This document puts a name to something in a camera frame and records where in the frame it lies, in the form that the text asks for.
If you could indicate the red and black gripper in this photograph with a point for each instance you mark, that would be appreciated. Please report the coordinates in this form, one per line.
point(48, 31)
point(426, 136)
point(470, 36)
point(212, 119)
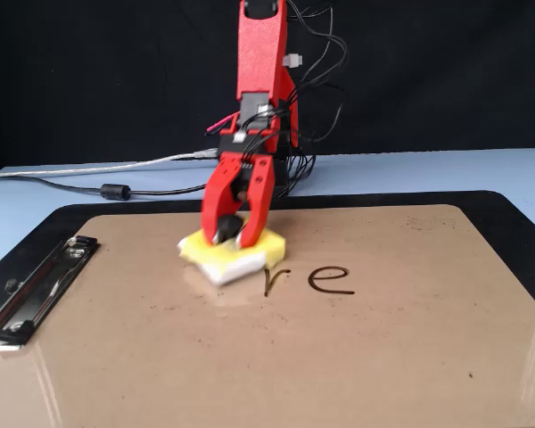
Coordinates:
point(232, 145)

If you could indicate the yellow sponge with black knob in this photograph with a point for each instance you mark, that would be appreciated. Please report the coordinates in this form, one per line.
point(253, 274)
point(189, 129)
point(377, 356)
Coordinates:
point(267, 249)

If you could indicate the red robot arm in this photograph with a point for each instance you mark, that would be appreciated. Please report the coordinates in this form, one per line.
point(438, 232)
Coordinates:
point(258, 49)

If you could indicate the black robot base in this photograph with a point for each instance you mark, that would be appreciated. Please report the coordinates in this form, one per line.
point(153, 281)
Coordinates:
point(281, 178)

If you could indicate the brown clipboard board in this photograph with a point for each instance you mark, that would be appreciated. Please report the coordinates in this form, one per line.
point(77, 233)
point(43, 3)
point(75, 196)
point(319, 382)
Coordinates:
point(294, 356)

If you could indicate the black rectangular desk mat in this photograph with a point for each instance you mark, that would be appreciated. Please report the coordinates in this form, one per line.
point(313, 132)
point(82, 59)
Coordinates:
point(383, 198)

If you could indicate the black backdrop cloth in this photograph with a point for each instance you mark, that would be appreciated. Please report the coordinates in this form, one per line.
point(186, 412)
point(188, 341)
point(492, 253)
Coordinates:
point(71, 67)

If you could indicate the silver metal clipboard clip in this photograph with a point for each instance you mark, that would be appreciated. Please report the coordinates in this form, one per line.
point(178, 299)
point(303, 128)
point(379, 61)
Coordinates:
point(40, 294)

